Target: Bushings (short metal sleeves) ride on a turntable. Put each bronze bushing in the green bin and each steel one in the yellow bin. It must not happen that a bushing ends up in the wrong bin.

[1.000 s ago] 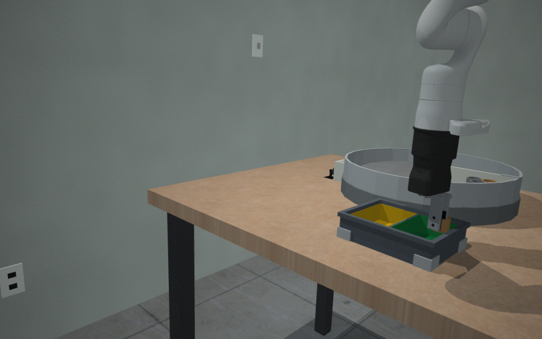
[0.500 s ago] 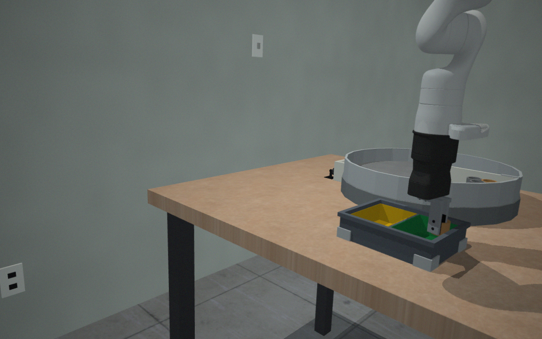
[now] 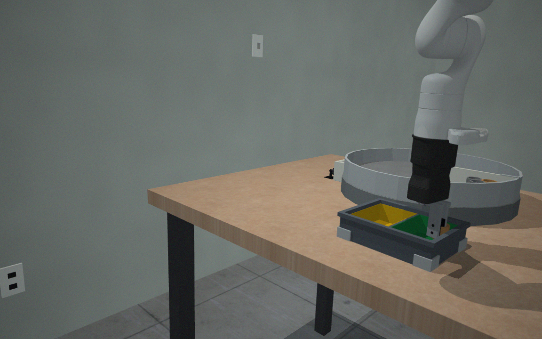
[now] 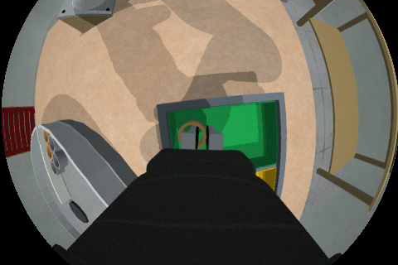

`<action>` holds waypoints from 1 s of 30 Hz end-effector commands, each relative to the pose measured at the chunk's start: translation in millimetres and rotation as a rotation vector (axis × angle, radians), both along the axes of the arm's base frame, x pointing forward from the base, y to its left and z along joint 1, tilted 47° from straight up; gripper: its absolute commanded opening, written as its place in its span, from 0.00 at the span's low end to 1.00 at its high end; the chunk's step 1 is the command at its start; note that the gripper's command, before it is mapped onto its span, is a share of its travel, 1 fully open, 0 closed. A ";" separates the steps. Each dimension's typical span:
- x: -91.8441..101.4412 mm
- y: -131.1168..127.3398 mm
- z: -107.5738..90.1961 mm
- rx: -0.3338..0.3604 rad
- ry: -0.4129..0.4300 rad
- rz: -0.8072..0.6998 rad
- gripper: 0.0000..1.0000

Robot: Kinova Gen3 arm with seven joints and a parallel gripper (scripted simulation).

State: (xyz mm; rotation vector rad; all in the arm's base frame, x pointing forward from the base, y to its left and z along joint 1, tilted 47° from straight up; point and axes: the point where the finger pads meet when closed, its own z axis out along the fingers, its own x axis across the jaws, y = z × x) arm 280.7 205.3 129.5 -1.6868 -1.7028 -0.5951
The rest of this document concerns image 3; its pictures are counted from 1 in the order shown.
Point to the dark grey divided bin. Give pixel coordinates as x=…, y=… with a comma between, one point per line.
x=399, y=231

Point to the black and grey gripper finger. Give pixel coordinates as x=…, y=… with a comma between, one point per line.
x=445, y=212
x=434, y=220

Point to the grey round turntable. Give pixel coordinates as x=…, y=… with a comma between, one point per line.
x=369, y=174

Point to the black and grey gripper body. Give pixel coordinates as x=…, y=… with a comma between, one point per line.
x=437, y=134

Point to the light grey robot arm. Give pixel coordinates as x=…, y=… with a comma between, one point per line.
x=449, y=31

